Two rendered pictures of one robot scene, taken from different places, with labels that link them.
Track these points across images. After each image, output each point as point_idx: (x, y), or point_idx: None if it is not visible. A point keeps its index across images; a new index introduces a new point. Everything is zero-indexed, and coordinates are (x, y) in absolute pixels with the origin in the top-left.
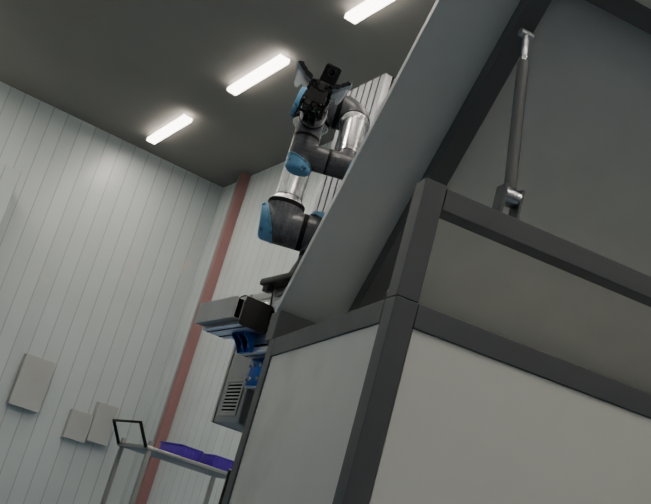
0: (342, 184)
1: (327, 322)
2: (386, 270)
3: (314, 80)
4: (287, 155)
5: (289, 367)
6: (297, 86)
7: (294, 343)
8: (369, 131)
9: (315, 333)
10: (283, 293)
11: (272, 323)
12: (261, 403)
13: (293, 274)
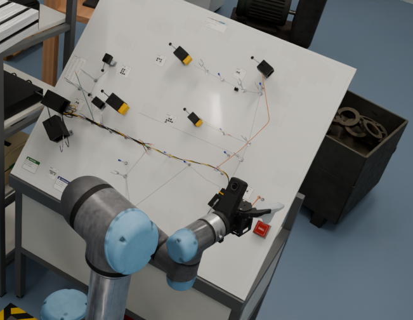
0: (280, 226)
1: (272, 260)
2: None
3: (250, 206)
4: (124, 305)
5: (254, 291)
6: (263, 221)
7: (257, 285)
8: (294, 199)
9: (267, 269)
10: (249, 289)
11: (244, 303)
12: (240, 318)
13: (255, 279)
